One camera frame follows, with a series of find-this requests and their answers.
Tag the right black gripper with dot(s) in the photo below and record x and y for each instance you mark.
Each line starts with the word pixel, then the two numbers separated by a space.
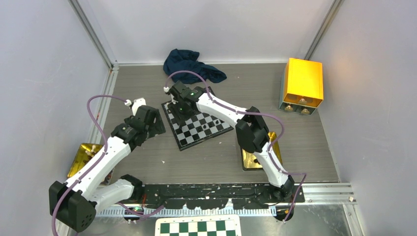
pixel 172 108

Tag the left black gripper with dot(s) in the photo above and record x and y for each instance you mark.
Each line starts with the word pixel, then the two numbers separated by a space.
pixel 158 127

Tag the black white chess board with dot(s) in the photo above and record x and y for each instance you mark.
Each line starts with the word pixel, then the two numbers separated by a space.
pixel 195 130

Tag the orange drawer box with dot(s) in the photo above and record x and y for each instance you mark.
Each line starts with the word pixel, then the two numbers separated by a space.
pixel 302 89

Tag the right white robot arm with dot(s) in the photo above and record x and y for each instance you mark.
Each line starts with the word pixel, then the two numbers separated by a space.
pixel 251 129

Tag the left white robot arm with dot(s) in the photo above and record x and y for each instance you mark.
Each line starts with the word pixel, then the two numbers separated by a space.
pixel 77 201

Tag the gold tin with white pieces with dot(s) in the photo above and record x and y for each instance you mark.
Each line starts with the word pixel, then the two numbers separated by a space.
pixel 84 154

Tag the gold tin with black pieces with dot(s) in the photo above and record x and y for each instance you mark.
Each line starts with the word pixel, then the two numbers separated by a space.
pixel 250 161

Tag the green white checker board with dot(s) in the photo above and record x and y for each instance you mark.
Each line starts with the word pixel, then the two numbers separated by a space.
pixel 215 225

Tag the dark blue cloth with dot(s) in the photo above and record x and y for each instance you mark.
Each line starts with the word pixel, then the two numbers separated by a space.
pixel 178 60

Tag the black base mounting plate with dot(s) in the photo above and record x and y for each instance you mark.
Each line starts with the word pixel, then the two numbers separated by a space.
pixel 212 196

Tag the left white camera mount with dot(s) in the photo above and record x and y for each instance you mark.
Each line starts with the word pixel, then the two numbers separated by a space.
pixel 135 104

